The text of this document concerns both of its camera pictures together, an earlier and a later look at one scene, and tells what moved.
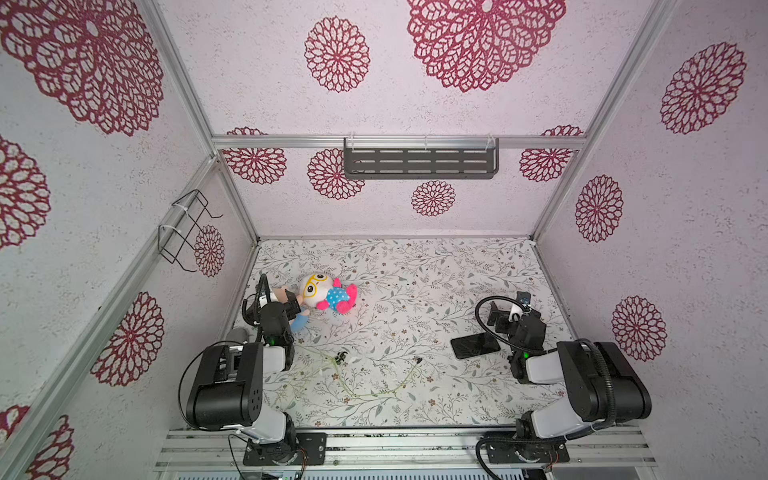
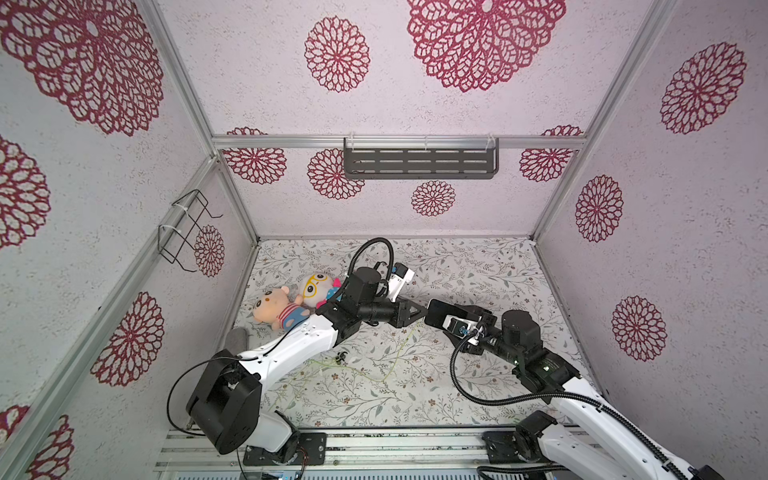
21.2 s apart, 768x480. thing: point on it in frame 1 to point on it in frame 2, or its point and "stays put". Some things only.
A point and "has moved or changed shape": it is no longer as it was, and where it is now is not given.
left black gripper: (291, 305) to (403, 318)
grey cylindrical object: (238, 335) stays put
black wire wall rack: (175, 236) stays put
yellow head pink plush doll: (320, 291) stays put
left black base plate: (305, 449) stays put
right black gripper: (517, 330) to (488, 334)
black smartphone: (474, 345) has moved or changed shape
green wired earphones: (341, 357) to (341, 359)
